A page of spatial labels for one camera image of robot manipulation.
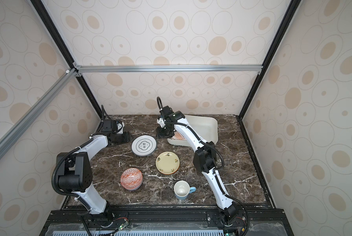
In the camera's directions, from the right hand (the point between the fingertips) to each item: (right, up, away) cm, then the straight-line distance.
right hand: (159, 136), depth 92 cm
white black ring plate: (-12, -7, +10) cm, 17 cm away
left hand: (-17, +2, +2) cm, 17 cm away
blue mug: (+14, -29, -10) cm, 34 cm away
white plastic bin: (+33, +6, +19) cm, 38 cm away
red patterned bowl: (-15, -24, -9) cm, 29 cm away
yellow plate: (+5, -16, 0) cm, 17 cm away
